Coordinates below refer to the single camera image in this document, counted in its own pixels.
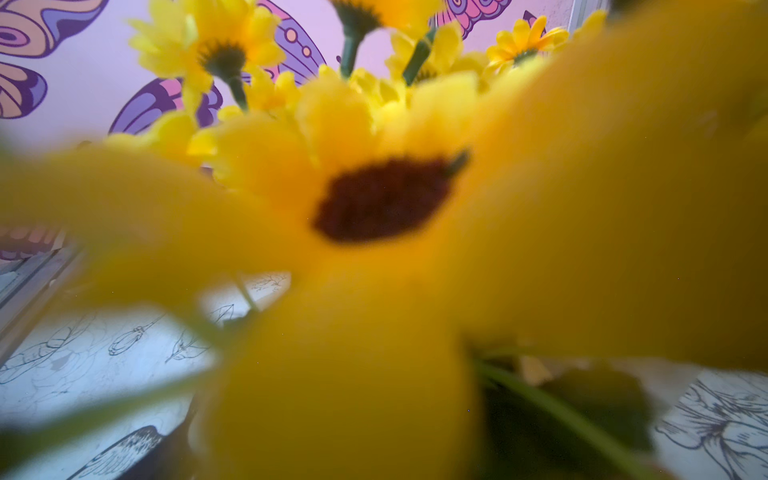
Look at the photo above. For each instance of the sunflower pot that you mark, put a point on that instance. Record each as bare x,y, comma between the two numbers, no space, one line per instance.
439,292

